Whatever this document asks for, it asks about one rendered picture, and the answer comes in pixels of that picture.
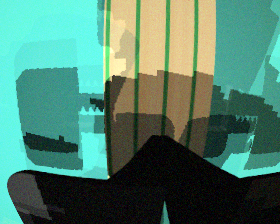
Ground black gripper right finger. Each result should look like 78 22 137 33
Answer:
160 135 280 224

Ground pale yellow striped strip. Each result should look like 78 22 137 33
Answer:
103 0 216 179

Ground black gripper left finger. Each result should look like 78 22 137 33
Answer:
7 135 167 224

